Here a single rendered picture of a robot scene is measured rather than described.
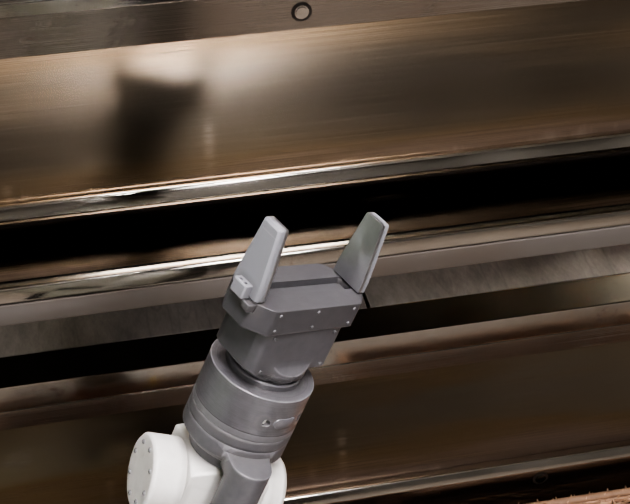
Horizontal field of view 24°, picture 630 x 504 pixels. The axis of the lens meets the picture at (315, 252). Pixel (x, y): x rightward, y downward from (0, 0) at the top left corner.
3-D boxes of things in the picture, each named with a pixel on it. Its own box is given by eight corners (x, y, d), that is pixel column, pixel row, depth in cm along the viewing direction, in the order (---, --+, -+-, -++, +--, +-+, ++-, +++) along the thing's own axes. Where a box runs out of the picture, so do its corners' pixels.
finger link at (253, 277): (294, 235, 105) (263, 304, 108) (268, 210, 107) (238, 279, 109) (277, 236, 104) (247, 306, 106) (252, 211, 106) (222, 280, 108)
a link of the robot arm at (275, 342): (391, 315, 114) (333, 432, 119) (318, 245, 119) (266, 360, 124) (273, 329, 105) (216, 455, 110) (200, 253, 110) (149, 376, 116)
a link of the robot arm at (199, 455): (282, 379, 123) (235, 480, 127) (163, 360, 118) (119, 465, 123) (317, 469, 113) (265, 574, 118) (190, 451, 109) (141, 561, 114)
